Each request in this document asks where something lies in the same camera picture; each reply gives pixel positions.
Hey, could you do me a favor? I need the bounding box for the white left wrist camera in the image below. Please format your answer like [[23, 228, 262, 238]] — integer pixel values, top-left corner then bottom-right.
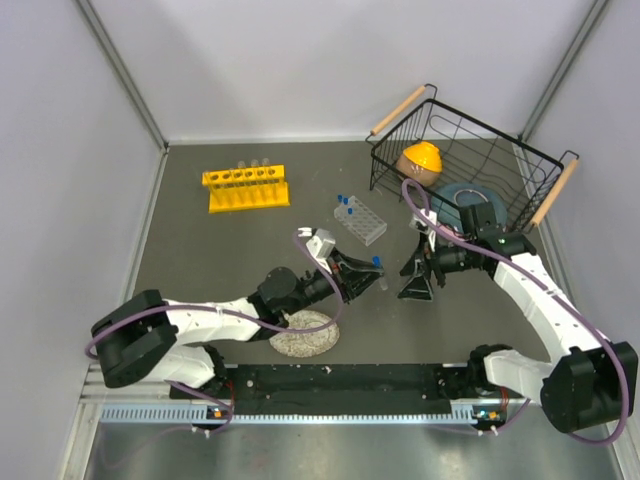
[[296, 227, 336, 262]]

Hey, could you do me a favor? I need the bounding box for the blue plate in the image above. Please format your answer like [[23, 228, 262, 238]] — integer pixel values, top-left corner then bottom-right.
[[430, 183, 507, 232]]

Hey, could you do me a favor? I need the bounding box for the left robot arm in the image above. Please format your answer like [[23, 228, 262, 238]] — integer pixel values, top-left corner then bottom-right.
[[85, 250, 384, 397]]

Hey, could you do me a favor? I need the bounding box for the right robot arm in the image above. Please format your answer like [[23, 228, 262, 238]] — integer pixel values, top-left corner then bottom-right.
[[410, 203, 638, 442]]

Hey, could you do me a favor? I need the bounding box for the yellow brown bowl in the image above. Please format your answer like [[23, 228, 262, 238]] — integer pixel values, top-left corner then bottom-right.
[[396, 141, 443, 187]]

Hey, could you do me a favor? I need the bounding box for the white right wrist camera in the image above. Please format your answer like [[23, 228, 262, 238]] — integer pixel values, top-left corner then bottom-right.
[[409, 209, 438, 235]]

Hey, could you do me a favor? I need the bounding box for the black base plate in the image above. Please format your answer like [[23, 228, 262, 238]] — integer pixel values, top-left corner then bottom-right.
[[169, 363, 476, 415]]

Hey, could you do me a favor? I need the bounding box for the clear plastic tube rack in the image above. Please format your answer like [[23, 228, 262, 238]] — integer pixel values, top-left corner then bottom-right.
[[334, 195, 387, 246]]

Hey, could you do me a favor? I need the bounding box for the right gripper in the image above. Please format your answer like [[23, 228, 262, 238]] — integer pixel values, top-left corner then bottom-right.
[[396, 230, 477, 300]]

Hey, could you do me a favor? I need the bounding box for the speckled white plate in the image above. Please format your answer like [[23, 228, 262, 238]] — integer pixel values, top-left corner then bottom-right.
[[269, 310, 340, 358]]

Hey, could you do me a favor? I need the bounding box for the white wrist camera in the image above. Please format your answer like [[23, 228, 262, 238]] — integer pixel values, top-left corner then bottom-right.
[[409, 209, 438, 235], [296, 227, 336, 262]]

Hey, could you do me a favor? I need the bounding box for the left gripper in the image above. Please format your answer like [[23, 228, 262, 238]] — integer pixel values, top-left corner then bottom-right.
[[284, 249, 385, 316]]

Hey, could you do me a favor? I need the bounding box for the yellow test tube rack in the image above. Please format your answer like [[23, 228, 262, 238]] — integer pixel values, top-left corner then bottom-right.
[[201, 165, 291, 214]]

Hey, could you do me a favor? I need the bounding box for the black wire basket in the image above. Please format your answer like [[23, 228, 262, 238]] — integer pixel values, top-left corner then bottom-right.
[[366, 83, 579, 232]]

